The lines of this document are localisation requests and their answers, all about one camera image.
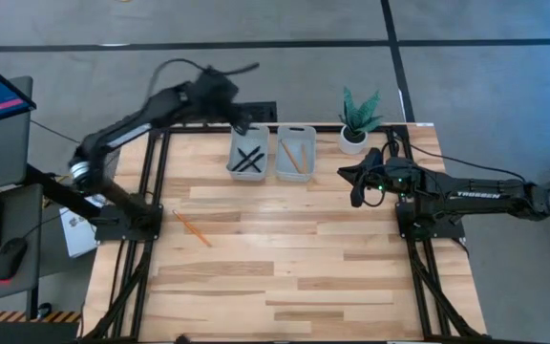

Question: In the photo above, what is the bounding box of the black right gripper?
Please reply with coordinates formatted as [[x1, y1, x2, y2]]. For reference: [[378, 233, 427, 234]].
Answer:
[[337, 148, 422, 209]]

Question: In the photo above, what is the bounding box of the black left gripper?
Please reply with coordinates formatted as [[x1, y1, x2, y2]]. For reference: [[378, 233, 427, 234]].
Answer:
[[191, 69, 257, 138]]

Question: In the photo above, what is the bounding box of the grey plastic bin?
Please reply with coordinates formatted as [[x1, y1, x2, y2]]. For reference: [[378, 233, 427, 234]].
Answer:
[[225, 124, 271, 183], [273, 124, 318, 183]]

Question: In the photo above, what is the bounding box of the black floor vent grille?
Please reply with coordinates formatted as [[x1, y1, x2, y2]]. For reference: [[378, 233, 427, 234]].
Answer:
[[159, 100, 279, 124]]

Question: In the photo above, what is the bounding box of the snake plant white pot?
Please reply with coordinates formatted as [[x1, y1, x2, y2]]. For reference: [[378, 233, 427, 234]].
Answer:
[[337, 85, 385, 157]]

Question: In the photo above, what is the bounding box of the black diagonal support strut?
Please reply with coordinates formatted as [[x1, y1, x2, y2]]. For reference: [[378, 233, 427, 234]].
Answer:
[[22, 163, 102, 222]]

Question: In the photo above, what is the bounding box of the white paper booklet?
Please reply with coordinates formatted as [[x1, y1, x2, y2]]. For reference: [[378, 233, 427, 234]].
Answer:
[[58, 193, 110, 259]]

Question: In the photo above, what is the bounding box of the computer monitor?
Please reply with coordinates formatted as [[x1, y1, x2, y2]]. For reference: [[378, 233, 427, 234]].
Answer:
[[0, 75, 33, 195]]

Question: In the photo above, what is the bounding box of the grey keyboard tray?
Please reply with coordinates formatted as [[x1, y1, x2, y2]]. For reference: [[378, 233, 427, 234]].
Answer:
[[0, 183, 45, 307]]

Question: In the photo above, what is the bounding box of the black computer mouse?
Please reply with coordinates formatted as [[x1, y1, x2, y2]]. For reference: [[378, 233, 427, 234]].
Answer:
[[0, 237, 30, 282]]

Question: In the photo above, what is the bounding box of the yellow black hazard strip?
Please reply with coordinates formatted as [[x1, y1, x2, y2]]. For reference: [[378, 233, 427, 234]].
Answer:
[[0, 310, 83, 324]]

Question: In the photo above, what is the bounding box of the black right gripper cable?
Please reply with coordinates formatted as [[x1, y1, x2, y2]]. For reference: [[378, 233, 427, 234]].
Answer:
[[358, 183, 387, 208]]

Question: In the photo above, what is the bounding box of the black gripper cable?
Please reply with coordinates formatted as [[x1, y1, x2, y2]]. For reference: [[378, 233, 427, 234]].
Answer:
[[145, 57, 209, 104], [358, 183, 387, 208]]

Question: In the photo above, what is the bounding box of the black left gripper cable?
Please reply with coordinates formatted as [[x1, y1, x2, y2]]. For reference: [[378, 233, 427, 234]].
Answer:
[[145, 57, 209, 104]]

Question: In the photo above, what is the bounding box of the black aluminium table frame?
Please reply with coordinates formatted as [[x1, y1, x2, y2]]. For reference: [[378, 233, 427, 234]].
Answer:
[[81, 122, 489, 343]]

